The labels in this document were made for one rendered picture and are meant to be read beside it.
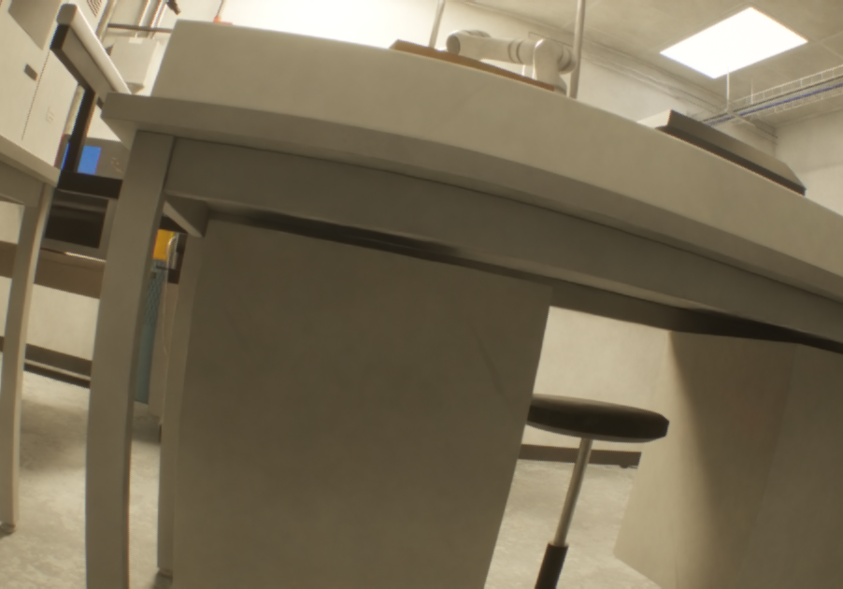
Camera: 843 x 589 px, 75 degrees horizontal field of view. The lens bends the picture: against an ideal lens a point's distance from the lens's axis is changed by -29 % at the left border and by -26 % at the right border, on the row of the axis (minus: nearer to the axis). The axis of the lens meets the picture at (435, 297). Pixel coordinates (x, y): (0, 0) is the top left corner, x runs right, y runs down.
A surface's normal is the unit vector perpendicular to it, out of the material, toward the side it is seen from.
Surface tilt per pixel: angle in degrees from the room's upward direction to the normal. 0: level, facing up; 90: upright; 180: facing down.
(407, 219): 90
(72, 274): 90
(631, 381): 90
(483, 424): 90
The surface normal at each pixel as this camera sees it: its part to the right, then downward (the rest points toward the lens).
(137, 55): 0.25, 0.01
